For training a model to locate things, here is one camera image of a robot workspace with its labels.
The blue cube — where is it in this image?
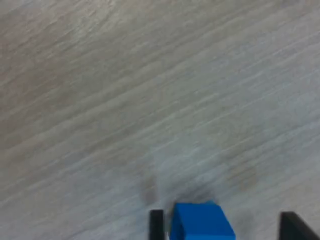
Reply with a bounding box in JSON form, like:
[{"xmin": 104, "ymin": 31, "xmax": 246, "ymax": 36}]
[{"xmin": 169, "ymin": 200, "xmax": 237, "ymax": 240}]

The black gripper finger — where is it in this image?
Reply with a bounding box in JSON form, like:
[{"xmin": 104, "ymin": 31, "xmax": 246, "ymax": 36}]
[
  {"xmin": 149, "ymin": 209, "xmax": 165, "ymax": 240},
  {"xmin": 279, "ymin": 211, "xmax": 320, "ymax": 240}
]

